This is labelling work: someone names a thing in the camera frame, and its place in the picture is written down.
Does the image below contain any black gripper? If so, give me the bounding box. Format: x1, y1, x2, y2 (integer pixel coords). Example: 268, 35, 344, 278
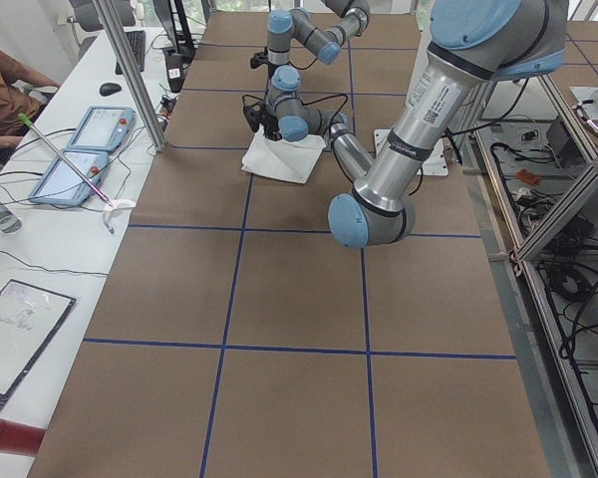
262, 113, 282, 140

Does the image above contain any white long-sleeve printed shirt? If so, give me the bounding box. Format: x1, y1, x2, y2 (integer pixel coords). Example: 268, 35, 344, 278
241, 127, 326, 184

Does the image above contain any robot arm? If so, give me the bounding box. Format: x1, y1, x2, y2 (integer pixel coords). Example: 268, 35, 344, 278
263, 1, 568, 248
265, 0, 371, 67

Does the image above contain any black keyboard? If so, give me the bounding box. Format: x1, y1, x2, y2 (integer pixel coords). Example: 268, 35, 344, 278
125, 30, 146, 73

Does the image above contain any upper blue teach pendant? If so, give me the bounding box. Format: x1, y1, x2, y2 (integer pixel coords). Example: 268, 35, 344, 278
67, 106, 136, 152

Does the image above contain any blue teach pendant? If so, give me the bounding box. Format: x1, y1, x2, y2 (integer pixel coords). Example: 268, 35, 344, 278
67, 106, 136, 152
28, 148, 109, 207

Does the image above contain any white curved hook tool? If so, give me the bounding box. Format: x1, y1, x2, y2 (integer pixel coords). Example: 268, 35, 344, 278
102, 199, 137, 235

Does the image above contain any black computer mouse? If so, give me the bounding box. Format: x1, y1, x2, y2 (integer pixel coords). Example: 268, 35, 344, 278
99, 82, 122, 97

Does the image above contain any lower blue teach pendant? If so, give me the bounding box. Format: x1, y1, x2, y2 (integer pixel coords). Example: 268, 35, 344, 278
28, 148, 109, 207

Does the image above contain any person in brown shirt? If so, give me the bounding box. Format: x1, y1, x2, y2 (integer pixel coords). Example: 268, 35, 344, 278
0, 50, 61, 165

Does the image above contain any black framed document sleeve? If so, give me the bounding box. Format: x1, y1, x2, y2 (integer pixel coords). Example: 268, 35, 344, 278
0, 279, 77, 411

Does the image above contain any red cylinder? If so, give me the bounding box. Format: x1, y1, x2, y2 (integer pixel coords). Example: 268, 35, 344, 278
0, 418, 46, 457

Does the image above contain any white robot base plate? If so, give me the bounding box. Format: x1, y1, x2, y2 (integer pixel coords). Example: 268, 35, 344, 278
373, 128, 449, 176

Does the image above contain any grey aluminium frame post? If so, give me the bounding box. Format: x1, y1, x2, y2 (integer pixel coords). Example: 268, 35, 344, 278
92, 0, 166, 152

